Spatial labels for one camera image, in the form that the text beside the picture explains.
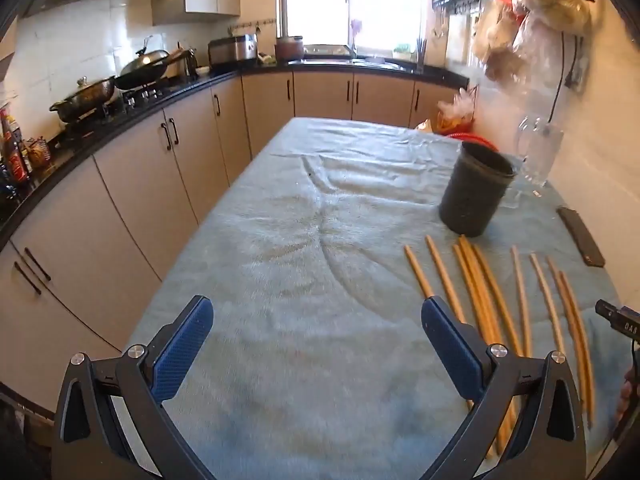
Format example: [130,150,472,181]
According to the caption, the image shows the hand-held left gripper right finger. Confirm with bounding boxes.
[420,296,587,480]

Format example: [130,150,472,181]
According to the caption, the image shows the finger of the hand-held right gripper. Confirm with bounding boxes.
[595,300,640,342]

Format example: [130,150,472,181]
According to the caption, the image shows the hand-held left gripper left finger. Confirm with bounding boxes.
[52,296,223,480]

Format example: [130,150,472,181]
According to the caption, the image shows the group of wooden chopsticks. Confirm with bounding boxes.
[404,235,596,458]

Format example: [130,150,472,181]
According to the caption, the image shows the dark grey utensil cup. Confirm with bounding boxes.
[439,141,519,237]

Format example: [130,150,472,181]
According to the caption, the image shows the person's right hand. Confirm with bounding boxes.
[617,360,640,423]

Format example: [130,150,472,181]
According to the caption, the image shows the black flat rectangular device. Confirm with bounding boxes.
[557,206,606,267]

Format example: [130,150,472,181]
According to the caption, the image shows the light blue towel cloth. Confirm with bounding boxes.
[125,116,626,480]

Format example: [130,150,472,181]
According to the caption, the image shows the beige lower kitchen cabinets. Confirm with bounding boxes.
[0,71,463,411]

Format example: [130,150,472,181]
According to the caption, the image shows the clear glass pitcher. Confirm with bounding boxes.
[516,116,564,189]

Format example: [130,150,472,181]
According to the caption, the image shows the large red plastic basket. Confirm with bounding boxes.
[440,131,499,154]

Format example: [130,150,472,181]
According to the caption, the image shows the clear bag with orange contents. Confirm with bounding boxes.
[437,86,479,134]

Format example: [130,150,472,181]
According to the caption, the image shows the cluster of sauce bottles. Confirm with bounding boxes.
[0,102,53,201]

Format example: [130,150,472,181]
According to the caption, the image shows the black gas stove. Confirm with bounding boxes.
[62,85,177,133]

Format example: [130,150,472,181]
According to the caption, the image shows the black kitchen countertop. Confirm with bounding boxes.
[0,57,471,251]

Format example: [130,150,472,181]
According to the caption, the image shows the steel pot with lid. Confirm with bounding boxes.
[49,76,117,124]

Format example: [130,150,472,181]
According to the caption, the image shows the black wok with steel lid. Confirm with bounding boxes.
[115,36,197,92]

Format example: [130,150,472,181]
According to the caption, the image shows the steel countertop cooker appliance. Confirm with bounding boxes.
[207,34,260,69]

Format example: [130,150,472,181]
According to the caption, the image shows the white hanging cutting board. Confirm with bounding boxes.
[445,12,472,67]

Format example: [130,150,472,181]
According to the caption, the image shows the steel kitchen sink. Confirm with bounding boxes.
[300,44,397,67]

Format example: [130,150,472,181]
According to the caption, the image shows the brown clay pot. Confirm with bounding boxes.
[274,35,305,63]

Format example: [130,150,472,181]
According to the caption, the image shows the sink faucet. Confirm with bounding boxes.
[344,19,362,60]

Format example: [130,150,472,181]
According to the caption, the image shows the hanging plastic bags of food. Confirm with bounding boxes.
[470,0,594,87]

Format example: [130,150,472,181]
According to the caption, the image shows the kitchen window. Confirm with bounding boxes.
[277,0,426,48]

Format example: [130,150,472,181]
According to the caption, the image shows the black power cable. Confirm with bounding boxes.
[547,34,568,126]

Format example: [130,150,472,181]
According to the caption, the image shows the wall power socket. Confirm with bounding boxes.
[565,49,589,94]

